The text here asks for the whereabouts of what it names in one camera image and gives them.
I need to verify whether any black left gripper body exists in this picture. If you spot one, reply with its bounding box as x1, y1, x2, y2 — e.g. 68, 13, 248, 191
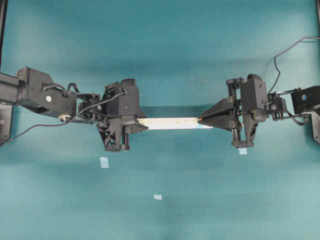
96, 93, 138, 152

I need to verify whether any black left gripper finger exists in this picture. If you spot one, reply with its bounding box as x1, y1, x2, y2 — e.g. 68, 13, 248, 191
129, 122, 149, 134
135, 106, 147, 119

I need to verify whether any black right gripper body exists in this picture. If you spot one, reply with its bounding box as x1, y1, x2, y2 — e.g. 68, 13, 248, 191
226, 77, 267, 148

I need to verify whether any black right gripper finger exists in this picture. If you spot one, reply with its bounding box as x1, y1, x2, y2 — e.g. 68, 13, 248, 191
199, 96, 235, 118
199, 119, 243, 132

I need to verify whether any white particle wooden board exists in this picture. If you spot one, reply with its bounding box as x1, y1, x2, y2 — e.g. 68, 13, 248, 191
137, 117, 213, 130

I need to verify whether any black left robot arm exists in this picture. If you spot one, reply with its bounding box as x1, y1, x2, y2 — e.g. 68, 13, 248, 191
0, 67, 148, 152

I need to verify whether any blue tape marker right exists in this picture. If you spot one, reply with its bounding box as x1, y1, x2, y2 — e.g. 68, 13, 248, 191
238, 148, 248, 155

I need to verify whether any blue tape marker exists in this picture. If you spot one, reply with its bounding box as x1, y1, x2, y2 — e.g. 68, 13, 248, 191
153, 194, 162, 200
238, 148, 248, 155
100, 157, 109, 169

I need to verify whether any blue tape marker left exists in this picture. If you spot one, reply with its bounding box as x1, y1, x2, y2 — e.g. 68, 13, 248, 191
100, 157, 109, 169

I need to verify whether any blue tape marker centre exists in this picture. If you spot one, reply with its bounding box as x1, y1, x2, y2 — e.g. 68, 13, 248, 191
153, 194, 162, 200

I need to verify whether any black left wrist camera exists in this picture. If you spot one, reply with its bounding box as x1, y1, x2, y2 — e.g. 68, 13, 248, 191
103, 78, 140, 118

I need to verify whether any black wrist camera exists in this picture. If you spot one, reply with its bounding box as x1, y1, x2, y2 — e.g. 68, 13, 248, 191
103, 78, 140, 118
240, 74, 268, 123

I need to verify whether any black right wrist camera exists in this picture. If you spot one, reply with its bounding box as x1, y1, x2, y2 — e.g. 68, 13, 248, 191
240, 74, 268, 123

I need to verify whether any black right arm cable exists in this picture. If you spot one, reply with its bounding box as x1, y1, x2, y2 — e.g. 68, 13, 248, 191
269, 36, 320, 95

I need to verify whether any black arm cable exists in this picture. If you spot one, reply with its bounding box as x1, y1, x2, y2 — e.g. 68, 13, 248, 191
0, 91, 126, 146
269, 36, 320, 95

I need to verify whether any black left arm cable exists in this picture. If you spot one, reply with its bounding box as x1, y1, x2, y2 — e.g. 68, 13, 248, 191
0, 91, 126, 146

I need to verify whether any black frame post left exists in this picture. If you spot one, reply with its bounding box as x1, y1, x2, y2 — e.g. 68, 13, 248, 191
0, 0, 8, 65

